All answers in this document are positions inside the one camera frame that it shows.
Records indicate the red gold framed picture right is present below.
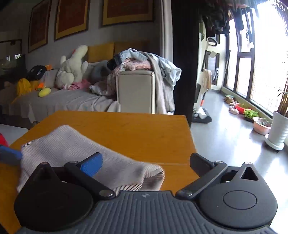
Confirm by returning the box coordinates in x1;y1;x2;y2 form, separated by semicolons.
102;0;154;26

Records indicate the yellow oval plush toy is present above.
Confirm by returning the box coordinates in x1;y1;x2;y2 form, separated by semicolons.
38;87;51;98

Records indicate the red gold framed picture middle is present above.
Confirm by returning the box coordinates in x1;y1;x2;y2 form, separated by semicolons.
54;0;90;41

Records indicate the red gold framed picture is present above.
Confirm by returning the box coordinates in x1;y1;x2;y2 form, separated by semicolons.
28;0;52;53
54;0;90;41
102;0;154;26

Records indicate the yellow duck plush toy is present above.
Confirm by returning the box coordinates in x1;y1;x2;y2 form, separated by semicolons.
12;78;40;103

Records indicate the grey neck pillow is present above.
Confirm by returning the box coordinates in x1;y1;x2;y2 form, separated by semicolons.
90;60;111;84

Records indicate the white side table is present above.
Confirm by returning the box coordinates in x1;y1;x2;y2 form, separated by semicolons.
0;124;28;146

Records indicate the crumpled light blanket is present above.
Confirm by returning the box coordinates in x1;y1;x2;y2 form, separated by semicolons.
89;75;116;96

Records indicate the glass fish tank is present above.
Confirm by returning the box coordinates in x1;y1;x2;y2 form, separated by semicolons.
1;39;26;76

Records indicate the pink cloth on sofa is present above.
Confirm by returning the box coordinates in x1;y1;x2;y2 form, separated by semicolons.
67;79;91;90

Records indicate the black cap with lettering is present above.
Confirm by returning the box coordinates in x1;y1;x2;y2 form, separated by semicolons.
26;65;47;81

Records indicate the yellow cushion right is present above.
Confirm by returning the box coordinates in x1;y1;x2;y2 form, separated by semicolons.
114;41;149;55

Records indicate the beige sofa with grey cover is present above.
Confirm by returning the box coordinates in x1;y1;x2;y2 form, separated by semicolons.
1;70;156;123

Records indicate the striped white black garment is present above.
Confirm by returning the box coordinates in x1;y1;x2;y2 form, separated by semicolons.
16;124;166;195

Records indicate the red gold framed picture left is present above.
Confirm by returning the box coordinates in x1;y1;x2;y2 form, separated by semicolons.
28;0;52;53

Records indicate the white plant pot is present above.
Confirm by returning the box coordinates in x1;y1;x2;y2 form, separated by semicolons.
265;111;288;151

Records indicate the white upright vacuum cleaner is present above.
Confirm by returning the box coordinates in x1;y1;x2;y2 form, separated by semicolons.
192;69;212;124

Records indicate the yellow cushion left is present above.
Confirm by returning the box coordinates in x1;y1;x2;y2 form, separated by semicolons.
87;42;115;63

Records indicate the green leafy plant tray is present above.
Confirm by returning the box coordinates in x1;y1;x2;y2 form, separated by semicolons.
244;109;259;123

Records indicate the red glossy bowl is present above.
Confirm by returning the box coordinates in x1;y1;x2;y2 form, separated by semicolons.
0;134;9;147

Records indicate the pink basin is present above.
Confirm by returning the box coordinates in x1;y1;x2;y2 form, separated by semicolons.
253;117;271;136

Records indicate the pile of clothes on armrest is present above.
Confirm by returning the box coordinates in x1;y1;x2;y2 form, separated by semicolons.
106;48;182;114

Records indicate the white plush duck toy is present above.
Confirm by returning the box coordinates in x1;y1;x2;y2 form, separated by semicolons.
55;45;88;89

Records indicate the yellow cushion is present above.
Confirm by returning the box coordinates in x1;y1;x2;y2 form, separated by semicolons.
114;41;149;55
87;42;115;63

